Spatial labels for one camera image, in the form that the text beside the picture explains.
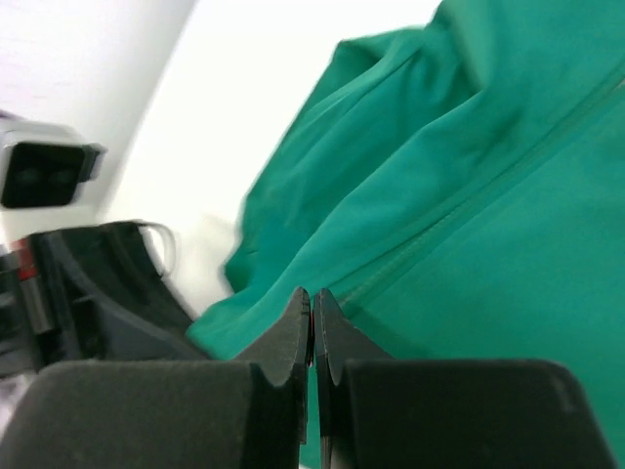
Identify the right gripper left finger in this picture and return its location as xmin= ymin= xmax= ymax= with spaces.
xmin=234 ymin=287 xmax=313 ymax=443

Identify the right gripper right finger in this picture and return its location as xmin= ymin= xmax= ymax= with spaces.
xmin=312 ymin=288 xmax=392 ymax=468

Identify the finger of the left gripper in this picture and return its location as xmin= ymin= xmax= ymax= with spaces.
xmin=48 ymin=221 xmax=209 ymax=361

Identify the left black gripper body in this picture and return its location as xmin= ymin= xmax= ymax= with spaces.
xmin=1 ymin=230 xmax=73 ymax=376

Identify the green zip-up jacket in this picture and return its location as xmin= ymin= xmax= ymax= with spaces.
xmin=188 ymin=1 xmax=624 ymax=459

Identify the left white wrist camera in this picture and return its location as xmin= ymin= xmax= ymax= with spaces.
xmin=1 ymin=114 xmax=106 ymax=210

